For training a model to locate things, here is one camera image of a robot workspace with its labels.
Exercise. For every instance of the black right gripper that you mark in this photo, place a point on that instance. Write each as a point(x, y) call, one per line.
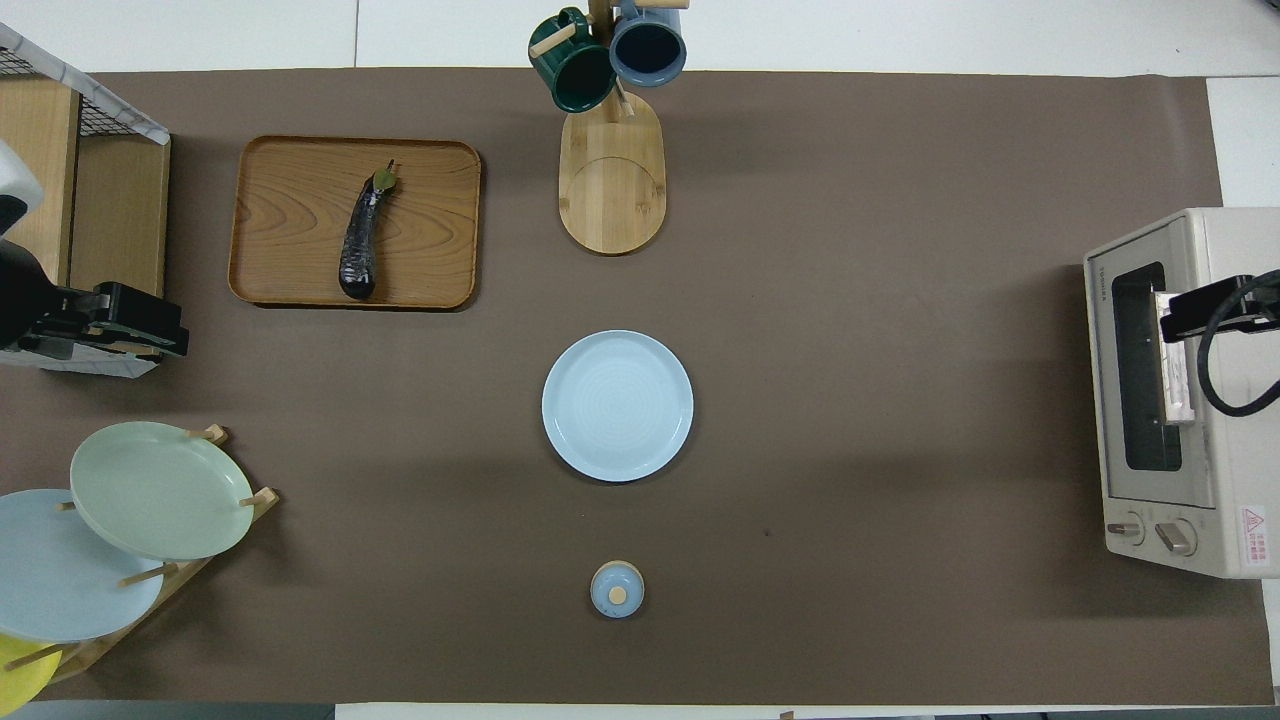
point(1245, 305)

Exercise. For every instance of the dark green mug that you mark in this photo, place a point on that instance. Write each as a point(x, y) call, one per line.
point(575, 75)

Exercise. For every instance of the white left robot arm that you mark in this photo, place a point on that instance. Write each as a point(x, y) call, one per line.
point(20, 280)

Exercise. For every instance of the pale green plate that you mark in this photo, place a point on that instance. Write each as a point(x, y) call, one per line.
point(160, 490)

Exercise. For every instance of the wooden stepped shelf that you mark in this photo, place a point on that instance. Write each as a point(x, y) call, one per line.
point(120, 220)

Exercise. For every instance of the white marbled shelf panel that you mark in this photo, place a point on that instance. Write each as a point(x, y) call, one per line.
point(60, 366)
point(120, 112)

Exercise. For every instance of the light blue round plate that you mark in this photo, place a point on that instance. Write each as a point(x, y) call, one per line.
point(617, 405)

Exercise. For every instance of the light blue racked plate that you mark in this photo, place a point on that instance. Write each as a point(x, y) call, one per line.
point(60, 580)

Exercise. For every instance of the blue mug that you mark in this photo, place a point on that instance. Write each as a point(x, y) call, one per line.
point(648, 45)

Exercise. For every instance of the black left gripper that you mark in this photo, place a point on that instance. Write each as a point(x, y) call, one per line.
point(70, 320)

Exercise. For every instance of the brown table mat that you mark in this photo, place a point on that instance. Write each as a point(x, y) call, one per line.
point(850, 300)

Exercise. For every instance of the beige toaster oven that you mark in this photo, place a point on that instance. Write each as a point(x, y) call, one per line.
point(1245, 450)

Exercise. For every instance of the wooden mug tree stand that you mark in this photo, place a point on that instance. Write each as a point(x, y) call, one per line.
point(612, 190)

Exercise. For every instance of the wooden plate rack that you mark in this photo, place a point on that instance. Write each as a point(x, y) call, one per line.
point(185, 580)

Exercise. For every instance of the wooden serving tray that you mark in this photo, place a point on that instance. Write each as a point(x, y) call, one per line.
point(290, 230)

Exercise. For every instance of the dark purple eggplant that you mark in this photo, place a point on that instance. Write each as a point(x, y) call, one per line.
point(358, 250)

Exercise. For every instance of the yellow plate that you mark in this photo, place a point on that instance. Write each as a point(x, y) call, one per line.
point(20, 680)

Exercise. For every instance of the beige oven knob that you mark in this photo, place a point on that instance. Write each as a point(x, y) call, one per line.
point(1125, 530)
point(1176, 538)

